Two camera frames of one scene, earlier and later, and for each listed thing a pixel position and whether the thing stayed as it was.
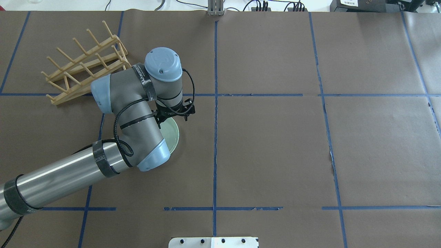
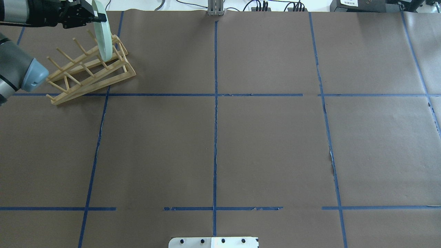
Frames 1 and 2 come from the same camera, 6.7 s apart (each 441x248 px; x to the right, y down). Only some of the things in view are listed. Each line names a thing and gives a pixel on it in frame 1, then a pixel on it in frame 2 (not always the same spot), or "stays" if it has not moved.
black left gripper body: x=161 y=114 → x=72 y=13
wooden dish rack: x=76 y=75 stays
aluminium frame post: x=215 y=7 stays
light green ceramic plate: x=170 y=130 → x=103 y=32
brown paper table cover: x=312 y=128 stays
